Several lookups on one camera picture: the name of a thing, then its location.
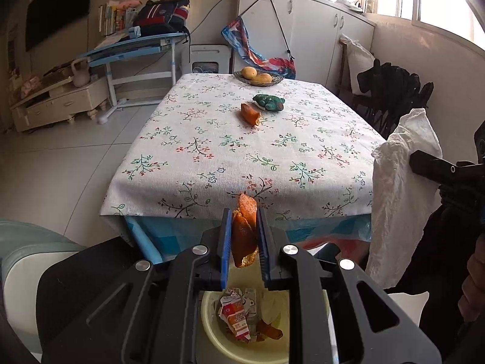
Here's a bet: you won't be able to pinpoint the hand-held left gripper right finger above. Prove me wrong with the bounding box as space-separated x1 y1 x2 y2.
256 208 443 364

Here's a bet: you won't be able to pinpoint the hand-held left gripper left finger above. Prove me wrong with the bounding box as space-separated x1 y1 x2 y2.
42 208 232 364

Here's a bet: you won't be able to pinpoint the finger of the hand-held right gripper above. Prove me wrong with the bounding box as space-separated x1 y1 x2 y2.
408 150 475 187

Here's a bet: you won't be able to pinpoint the long orange sweet potato piece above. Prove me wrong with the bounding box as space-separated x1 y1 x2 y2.
231 193 260 269

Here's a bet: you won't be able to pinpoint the white cloth rag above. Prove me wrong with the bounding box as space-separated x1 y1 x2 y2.
366 108 443 289

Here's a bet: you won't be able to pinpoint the orange snack bag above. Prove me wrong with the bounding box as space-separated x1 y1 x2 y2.
222 305 252 344

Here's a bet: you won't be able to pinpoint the yellow plastic basin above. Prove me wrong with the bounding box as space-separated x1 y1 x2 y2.
200 287 331 364

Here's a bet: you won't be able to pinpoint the person's right hand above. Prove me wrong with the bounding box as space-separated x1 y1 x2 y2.
458 250 485 324

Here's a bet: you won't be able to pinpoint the blue table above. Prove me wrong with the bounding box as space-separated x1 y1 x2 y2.
121 213 373 265

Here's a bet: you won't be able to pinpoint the black folding chairs with jacket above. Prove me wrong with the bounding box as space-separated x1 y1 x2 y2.
357 58 435 140

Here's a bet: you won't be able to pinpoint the floral tablecloth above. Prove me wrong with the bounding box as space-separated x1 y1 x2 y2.
99 73 388 221

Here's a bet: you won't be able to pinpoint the woven fruit plate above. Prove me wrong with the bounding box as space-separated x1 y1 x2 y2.
233 71 284 86

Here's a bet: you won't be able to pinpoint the white cabinet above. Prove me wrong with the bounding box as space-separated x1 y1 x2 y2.
231 0 377 96

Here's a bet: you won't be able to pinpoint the white box appliance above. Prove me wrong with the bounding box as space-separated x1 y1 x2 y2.
188 44 228 75

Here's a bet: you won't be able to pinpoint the colourful printed bag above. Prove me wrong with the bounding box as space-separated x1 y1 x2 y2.
222 17 297 80

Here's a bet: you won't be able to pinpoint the teal white armchair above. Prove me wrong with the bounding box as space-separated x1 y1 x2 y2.
0 218 89 354

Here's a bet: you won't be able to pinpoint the cream television cabinet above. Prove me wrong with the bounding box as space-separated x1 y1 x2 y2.
9 75 111 134

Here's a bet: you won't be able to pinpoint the pink kettlebell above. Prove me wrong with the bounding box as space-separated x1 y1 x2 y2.
71 59 91 87

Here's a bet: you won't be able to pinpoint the blue study desk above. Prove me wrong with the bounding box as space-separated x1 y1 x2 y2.
81 31 191 124

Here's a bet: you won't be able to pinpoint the white papers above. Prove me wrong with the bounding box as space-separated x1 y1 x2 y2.
94 32 130 50

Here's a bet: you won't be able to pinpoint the dark striped backpack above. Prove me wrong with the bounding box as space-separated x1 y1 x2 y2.
132 0 191 35

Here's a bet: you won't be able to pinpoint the row of books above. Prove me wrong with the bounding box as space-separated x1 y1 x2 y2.
99 2 138 37

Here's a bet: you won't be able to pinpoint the black strap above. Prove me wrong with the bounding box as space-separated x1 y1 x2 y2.
240 0 296 62

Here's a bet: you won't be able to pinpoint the black wall television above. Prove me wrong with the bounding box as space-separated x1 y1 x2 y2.
25 0 95 52

